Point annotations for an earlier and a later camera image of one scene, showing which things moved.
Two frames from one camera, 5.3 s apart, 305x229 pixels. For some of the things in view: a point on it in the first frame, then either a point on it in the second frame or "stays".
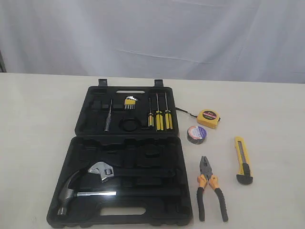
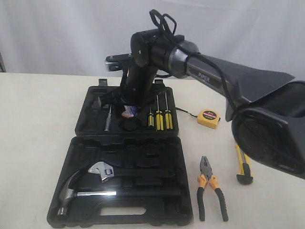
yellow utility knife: (244, 177) stays
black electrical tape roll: (196, 134) to (129, 111)
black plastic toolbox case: (126, 167) stays
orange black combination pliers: (207, 174) stays
